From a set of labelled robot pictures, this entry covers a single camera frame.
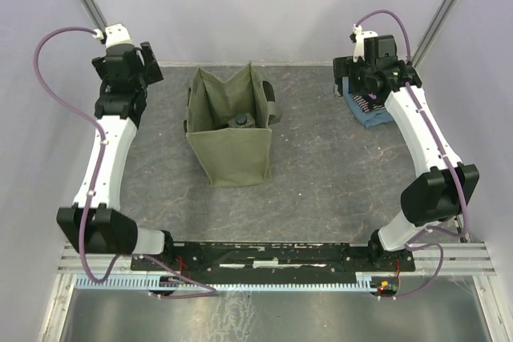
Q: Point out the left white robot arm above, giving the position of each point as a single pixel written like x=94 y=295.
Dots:
x=94 y=222

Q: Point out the striped folded cloth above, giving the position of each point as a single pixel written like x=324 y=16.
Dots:
x=367 y=103

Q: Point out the olive green canvas bag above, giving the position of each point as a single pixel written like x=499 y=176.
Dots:
x=232 y=157

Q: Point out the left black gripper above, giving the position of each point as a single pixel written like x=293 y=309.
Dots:
x=152 y=70

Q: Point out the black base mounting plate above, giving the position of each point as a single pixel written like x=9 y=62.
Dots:
x=281 y=276

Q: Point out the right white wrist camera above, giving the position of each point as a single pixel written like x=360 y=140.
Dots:
x=358 y=37

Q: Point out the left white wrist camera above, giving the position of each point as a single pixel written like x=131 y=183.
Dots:
x=113 y=35

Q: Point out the clear bottle yellow label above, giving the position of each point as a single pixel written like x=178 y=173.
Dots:
x=244 y=120

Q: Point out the blue folded cloth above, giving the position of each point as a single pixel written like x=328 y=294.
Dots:
x=368 y=120

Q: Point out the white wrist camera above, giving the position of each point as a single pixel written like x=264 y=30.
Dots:
x=358 y=37
x=113 y=35

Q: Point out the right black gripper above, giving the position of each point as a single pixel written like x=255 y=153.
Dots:
x=342 y=67

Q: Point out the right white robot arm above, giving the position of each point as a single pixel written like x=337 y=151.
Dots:
x=444 y=184

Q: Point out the aluminium frame rail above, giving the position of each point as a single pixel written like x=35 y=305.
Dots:
x=455 y=258

